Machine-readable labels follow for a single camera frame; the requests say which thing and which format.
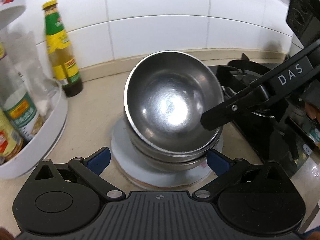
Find green label seasoning jar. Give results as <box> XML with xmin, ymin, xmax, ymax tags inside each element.
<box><xmin>1</xmin><ymin>88</ymin><xmax>44</xmax><ymax>141</ymax></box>

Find white two-tier spice rack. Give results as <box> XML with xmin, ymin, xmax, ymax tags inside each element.
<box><xmin>0</xmin><ymin>0</ymin><xmax>69</xmax><ymax>180</ymax></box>

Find steel bowl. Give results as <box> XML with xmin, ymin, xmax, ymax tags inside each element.
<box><xmin>124</xmin><ymin>50</ymin><xmax>224</xmax><ymax>152</ymax></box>
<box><xmin>125</xmin><ymin>119</ymin><xmax>223</xmax><ymax>163</ymax></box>
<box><xmin>138</xmin><ymin>152</ymin><xmax>207</xmax><ymax>172</ymax></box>

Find black gas stove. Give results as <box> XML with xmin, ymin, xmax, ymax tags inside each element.
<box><xmin>209</xmin><ymin>52</ymin><xmax>320</xmax><ymax>178</ymax></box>

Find green yellow sauce bottle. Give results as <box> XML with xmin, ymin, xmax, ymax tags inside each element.
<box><xmin>42</xmin><ymin>0</ymin><xmax>83</xmax><ymax>98</ymax></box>

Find medium white plate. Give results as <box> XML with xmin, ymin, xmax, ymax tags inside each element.
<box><xmin>126</xmin><ymin>173</ymin><xmax>211</xmax><ymax>191</ymax></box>

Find yellow cap oil bottle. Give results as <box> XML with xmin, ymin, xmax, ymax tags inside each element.
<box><xmin>0</xmin><ymin>110</ymin><xmax>23</xmax><ymax>164</ymax></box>

